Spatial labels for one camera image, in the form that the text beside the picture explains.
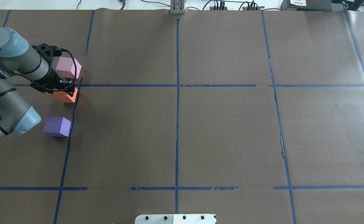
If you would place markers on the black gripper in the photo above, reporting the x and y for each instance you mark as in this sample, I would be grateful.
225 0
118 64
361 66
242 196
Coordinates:
55 78

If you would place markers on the orange foam block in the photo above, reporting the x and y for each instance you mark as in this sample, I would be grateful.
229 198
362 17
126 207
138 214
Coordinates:
63 97

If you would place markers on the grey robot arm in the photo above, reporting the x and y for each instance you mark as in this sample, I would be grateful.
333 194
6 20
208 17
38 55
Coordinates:
34 63

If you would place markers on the long horizontal blue tape line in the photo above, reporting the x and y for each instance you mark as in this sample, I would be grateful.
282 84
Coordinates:
357 86

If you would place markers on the vertical blue tape line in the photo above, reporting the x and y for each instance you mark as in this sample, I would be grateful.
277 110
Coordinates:
61 186

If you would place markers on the pink foam block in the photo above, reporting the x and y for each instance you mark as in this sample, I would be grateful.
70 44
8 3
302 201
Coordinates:
65 68

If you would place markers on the purple foam block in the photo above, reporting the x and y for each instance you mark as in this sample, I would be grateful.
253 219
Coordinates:
56 126

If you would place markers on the short upper blue tape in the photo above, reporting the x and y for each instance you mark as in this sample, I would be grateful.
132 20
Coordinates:
89 32

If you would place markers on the centre vertical blue tape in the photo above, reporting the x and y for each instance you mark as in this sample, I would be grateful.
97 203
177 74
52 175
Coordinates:
176 188

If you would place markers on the lower horizontal blue tape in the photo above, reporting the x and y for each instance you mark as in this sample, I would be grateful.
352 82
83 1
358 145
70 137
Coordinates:
184 188

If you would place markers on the white mounting plate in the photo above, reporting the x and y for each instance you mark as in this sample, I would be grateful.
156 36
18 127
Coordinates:
176 219

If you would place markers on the right vertical blue tape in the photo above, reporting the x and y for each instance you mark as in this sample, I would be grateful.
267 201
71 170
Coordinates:
274 89

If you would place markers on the black equipment box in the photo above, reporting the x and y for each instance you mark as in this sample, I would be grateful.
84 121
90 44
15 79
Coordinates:
311 5

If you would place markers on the far right blue tape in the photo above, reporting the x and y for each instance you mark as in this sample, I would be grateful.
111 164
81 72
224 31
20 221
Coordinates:
354 42

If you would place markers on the grey metal bracket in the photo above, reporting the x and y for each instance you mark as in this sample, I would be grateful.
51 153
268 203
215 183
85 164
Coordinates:
177 7

